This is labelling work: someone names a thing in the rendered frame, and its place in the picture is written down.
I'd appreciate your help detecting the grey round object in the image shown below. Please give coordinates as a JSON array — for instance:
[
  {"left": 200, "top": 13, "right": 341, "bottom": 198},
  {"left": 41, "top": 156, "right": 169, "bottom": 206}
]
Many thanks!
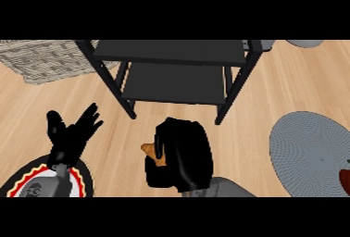
[{"left": 285, "top": 40, "right": 324, "bottom": 49}]

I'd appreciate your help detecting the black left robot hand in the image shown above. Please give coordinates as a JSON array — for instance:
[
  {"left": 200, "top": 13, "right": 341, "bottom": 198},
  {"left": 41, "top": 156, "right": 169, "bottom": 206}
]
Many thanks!
[{"left": 45, "top": 102, "right": 104, "bottom": 170}]

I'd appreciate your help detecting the black red patterned round plate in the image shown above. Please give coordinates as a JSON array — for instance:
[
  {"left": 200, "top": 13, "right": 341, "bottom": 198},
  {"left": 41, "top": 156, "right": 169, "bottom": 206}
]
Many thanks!
[{"left": 0, "top": 154, "right": 96, "bottom": 198}]

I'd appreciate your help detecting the round grey placemat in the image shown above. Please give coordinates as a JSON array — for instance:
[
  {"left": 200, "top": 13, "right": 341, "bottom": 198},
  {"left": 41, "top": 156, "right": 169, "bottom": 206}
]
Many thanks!
[{"left": 267, "top": 110, "right": 350, "bottom": 198}]

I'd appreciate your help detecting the golden brown croissant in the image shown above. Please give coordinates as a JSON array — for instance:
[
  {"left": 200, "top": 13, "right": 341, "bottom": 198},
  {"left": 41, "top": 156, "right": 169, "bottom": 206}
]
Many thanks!
[{"left": 138, "top": 143, "right": 168, "bottom": 168}]

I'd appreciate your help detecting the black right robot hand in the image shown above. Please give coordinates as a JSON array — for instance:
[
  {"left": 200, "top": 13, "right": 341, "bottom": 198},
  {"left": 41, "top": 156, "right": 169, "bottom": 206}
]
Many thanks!
[{"left": 143, "top": 117, "right": 214, "bottom": 193}]

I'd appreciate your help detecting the pale wicker basket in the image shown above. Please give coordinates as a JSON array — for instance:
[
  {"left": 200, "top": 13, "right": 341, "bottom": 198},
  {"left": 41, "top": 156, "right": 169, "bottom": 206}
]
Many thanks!
[{"left": 0, "top": 40, "right": 119, "bottom": 86}]

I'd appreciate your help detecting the black tiered shelf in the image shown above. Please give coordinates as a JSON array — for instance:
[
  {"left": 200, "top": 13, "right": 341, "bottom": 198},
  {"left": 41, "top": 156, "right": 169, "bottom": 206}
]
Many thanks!
[{"left": 73, "top": 40, "right": 265, "bottom": 126}]

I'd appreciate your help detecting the dark red fruit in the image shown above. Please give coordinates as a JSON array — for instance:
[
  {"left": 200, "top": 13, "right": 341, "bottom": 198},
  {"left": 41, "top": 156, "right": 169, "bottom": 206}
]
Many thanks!
[{"left": 338, "top": 168, "right": 350, "bottom": 196}]

